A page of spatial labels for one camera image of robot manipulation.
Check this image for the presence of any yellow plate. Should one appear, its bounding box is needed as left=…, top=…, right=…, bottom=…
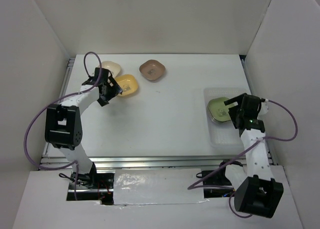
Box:
left=115, top=74, right=139, bottom=97

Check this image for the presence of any green plate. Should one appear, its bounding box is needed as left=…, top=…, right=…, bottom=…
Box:
left=206, top=97, right=235, bottom=123

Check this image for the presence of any clear plastic bin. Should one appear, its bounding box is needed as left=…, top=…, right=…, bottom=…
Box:
left=203, top=87, right=250, bottom=154

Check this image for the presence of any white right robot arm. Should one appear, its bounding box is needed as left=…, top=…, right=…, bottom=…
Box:
left=217, top=93, right=284, bottom=218

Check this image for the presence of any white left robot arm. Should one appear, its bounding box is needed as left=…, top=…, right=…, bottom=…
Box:
left=44, top=67, right=123, bottom=189

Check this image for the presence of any brown plate back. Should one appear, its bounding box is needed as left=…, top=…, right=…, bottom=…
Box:
left=139, top=59, right=166, bottom=82

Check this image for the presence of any cream plate back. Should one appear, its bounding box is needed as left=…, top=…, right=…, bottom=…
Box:
left=101, top=61, right=122, bottom=78

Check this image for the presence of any white cover panel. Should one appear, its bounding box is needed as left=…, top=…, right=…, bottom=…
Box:
left=113, top=168, right=205, bottom=206

